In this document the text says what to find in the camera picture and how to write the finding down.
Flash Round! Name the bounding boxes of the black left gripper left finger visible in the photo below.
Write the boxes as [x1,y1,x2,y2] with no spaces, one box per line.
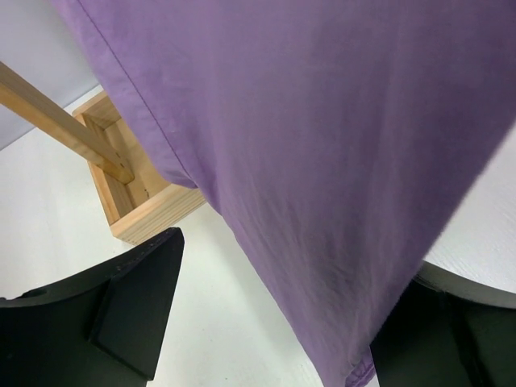
[1,228,185,386]

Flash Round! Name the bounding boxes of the purple trousers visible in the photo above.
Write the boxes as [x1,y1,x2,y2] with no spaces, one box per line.
[55,1,515,386]

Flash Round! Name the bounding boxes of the wooden clothes rack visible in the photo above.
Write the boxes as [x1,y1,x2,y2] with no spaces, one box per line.
[1,64,206,245]

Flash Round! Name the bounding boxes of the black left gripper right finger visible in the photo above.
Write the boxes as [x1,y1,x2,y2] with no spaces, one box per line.
[371,262,515,387]

